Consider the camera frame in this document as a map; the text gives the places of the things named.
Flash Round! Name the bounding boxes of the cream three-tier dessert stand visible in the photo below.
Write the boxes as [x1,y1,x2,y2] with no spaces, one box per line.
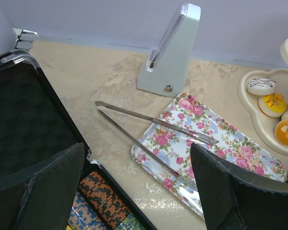
[238,38,288,156]

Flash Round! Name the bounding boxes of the grey metronome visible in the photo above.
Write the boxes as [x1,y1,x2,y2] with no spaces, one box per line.
[137,3,201,98]

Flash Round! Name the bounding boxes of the black open case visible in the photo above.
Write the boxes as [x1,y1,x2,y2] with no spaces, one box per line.
[0,50,155,230]

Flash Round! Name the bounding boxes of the white chocolate-drizzle donut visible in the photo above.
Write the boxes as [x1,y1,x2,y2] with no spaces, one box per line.
[275,119,288,146]

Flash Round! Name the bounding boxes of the metal tongs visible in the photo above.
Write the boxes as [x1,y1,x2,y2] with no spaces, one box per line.
[94,100,220,190]

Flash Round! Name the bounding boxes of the white striped donut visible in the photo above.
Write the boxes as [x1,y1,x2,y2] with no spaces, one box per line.
[247,77,277,96]

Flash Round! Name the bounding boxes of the yellow glazed donut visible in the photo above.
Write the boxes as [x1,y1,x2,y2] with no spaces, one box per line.
[258,93,287,118]

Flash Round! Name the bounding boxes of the floral serving tray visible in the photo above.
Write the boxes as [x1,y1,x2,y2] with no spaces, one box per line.
[131,92,288,220]

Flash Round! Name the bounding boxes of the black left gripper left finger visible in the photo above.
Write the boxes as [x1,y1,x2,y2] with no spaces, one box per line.
[0,143,85,230]

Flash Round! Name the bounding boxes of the orange poker chip stack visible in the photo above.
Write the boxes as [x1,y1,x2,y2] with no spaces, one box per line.
[78,172,131,230]

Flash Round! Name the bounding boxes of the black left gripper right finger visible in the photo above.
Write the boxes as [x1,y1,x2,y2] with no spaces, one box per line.
[190,143,288,230]

